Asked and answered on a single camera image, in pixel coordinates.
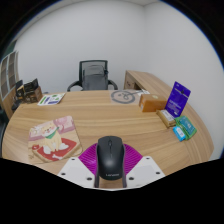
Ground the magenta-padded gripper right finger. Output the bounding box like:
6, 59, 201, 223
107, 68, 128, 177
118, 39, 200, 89
122, 143, 166, 188

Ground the black computer mouse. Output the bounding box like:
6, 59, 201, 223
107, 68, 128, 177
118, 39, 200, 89
95, 135, 126, 181

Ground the green package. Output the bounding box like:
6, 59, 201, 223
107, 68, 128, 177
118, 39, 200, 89
174, 115, 198, 141

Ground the black box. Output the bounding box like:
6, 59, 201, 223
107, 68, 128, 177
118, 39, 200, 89
23, 78, 39, 93

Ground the small dark box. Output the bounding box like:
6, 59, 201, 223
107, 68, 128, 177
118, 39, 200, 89
16, 84, 26, 101

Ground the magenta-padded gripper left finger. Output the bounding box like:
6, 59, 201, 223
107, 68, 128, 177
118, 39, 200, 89
57, 143, 100, 188

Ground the dog print mouse pad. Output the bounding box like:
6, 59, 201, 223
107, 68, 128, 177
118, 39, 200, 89
27, 115, 84, 164

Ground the brown cardboard box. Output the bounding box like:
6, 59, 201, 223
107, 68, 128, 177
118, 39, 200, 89
23, 85, 44, 104

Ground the orange-brown cardboard box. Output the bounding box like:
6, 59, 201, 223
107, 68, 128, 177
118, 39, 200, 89
138, 93, 168, 113

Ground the black mesh office chair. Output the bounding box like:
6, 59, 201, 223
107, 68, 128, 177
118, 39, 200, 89
66, 59, 119, 92

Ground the wooden side desk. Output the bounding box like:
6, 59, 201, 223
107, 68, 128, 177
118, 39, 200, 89
123, 69, 174, 101

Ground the wooden cabinet with glass doors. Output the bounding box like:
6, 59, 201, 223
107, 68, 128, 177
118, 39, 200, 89
0, 50, 19, 119

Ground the green and purple leaflet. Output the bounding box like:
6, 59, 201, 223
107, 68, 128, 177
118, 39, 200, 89
36, 92, 66, 107

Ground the small blue package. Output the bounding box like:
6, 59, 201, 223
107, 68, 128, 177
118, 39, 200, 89
172, 125, 187, 142

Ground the purple retail package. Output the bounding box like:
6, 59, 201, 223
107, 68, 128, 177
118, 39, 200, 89
164, 81, 192, 118

